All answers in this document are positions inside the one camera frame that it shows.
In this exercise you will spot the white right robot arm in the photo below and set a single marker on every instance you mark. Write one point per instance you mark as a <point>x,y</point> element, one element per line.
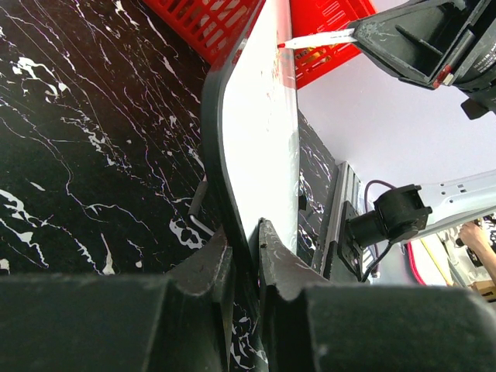
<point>401,213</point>

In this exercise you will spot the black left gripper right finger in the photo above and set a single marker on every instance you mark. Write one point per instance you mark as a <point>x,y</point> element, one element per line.
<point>310,324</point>

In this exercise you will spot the red whiteboard marker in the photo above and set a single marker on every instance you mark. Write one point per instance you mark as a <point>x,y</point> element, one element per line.
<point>319,40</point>

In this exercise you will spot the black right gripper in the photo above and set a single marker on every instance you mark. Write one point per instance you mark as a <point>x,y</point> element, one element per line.
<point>435,43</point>

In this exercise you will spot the white whiteboard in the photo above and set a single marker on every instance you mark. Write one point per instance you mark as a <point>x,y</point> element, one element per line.
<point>249,132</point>

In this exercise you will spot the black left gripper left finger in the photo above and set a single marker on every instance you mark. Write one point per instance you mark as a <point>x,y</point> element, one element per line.
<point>179,321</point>

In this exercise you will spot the distant person's hand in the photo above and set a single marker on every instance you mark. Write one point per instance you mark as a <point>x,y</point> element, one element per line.
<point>473,236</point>

